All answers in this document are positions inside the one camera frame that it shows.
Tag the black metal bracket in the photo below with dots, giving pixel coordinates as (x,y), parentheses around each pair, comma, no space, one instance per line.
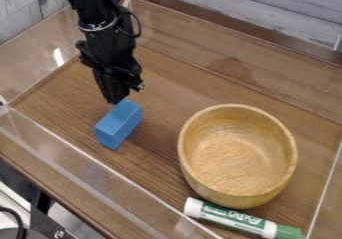
(47,227)

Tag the clear acrylic tray walls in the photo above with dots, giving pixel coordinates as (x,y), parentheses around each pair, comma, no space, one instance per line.
(202,60)

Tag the green white dry-erase marker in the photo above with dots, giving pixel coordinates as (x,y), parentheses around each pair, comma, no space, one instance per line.
(234,219)

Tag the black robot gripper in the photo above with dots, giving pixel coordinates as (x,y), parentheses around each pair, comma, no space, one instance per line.
(107,53)

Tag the brown wooden bowl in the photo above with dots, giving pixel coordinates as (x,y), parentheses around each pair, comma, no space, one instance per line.
(238,155)

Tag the blue foam block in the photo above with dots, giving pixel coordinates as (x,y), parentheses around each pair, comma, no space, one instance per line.
(118,124)

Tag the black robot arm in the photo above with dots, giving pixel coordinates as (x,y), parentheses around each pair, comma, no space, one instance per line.
(102,9)

